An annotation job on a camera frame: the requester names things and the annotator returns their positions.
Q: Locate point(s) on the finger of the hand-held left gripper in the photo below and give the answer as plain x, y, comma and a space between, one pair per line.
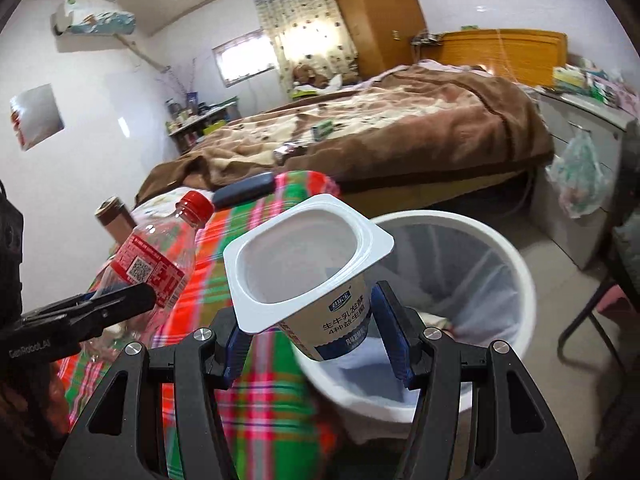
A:
100, 310

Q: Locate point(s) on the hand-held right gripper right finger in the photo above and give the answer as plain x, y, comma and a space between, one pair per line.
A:
395, 340

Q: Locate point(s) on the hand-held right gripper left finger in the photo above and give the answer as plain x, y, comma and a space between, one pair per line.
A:
232, 355

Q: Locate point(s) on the white yogurt cup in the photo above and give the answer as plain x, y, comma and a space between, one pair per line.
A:
340, 320

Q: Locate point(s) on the clear plastic bottle red cap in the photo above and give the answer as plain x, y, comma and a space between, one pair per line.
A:
150, 260

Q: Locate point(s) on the white trash bin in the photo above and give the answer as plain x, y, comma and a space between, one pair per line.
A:
450, 270

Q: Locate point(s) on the red green plaid tablecloth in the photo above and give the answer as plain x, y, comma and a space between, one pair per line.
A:
285, 410

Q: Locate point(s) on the pink brown thermos mug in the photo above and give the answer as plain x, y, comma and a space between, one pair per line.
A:
117, 225

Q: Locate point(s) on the white floral bed sheet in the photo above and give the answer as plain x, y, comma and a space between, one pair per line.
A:
160, 205

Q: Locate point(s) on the black glasses case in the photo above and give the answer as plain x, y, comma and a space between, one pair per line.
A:
245, 188

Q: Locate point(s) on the red hanging ornament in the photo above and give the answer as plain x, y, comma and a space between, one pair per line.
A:
16, 121

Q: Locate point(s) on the bed with brown blanket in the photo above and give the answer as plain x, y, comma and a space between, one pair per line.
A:
425, 135

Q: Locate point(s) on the small silver packet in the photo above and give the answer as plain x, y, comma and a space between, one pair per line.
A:
287, 151

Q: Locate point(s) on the cluttered side shelf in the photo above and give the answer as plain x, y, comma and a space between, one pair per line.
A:
210, 122

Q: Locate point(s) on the small green box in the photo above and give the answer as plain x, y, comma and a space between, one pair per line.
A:
322, 130

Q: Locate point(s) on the vase with dry branches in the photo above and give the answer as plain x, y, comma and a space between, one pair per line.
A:
191, 97

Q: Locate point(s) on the hanging plastic bag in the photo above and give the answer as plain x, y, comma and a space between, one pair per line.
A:
580, 175

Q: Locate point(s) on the dark metal chair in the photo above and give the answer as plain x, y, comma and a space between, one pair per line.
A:
627, 245

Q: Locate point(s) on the air conditioner pipe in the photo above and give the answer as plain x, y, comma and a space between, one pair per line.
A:
145, 57

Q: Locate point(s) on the white cabinet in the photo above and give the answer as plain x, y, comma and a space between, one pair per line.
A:
555, 120

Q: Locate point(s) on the brown teddy bear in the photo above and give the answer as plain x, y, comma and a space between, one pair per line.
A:
305, 74

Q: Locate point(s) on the small window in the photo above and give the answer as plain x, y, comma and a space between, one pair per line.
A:
245, 57

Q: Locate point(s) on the white air conditioner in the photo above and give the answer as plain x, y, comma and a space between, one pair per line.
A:
95, 17

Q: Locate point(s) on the wooden bed headboard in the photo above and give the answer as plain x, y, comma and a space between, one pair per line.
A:
510, 55

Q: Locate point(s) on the stack of small boxes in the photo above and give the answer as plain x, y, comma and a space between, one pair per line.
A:
575, 77

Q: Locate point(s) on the wooden wardrobe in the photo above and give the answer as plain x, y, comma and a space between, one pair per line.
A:
375, 15

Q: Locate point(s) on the dotted window curtain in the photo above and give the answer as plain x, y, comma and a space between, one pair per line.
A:
300, 15

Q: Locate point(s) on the square wall mirror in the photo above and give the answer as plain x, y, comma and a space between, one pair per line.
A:
40, 117

